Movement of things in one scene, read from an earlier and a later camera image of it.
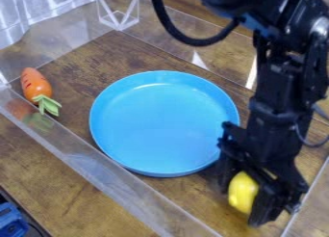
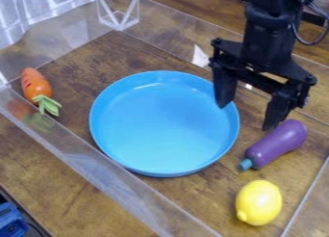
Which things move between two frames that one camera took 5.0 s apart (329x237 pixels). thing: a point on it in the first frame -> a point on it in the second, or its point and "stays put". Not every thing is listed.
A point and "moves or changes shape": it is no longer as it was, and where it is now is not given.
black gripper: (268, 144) -> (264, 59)
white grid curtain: (23, 7) stays put
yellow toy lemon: (241, 192) moves or changes shape
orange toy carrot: (37, 90) stays put
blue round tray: (156, 122) stays put
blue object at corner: (13, 225) stays put
